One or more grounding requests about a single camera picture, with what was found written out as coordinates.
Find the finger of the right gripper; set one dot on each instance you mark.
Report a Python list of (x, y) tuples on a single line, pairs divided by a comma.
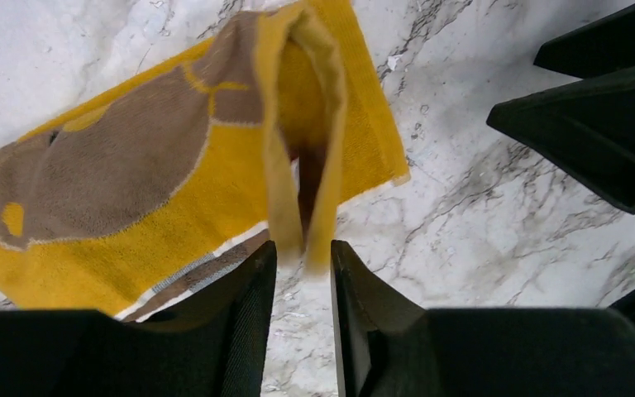
[(586, 128), (598, 48)]

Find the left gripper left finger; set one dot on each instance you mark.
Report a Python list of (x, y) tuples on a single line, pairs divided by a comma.
[(211, 344)]

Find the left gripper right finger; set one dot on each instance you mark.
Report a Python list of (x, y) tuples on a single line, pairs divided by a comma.
[(386, 345)]

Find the brown yellow towels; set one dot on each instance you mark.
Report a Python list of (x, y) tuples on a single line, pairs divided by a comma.
[(169, 180)]

